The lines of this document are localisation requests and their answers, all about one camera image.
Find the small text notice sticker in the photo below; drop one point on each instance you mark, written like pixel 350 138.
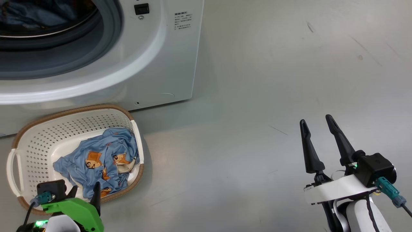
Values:
pixel 182 21

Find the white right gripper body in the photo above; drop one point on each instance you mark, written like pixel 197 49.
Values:
pixel 338 190

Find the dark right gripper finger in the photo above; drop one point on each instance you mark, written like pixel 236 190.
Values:
pixel 344 148
pixel 312 158

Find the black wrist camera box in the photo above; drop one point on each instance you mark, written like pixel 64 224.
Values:
pixel 53 188
pixel 375 169

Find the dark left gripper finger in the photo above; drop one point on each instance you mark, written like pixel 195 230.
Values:
pixel 72 192
pixel 96 198

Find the white perforated laundry basket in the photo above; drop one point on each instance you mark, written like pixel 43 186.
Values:
pixel 42 141

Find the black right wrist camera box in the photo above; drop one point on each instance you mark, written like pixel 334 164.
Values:
pixel 375 169

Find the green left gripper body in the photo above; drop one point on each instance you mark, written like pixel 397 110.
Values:
pixel 77 211

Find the beige garment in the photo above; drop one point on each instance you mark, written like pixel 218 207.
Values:
pixel 124 167

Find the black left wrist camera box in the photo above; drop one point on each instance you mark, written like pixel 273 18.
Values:
pixel 53 188

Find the black door lock slot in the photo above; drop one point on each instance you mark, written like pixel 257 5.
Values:
pixel 141 9

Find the white front-load washing machine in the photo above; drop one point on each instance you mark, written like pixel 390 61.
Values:
pixel 154 64

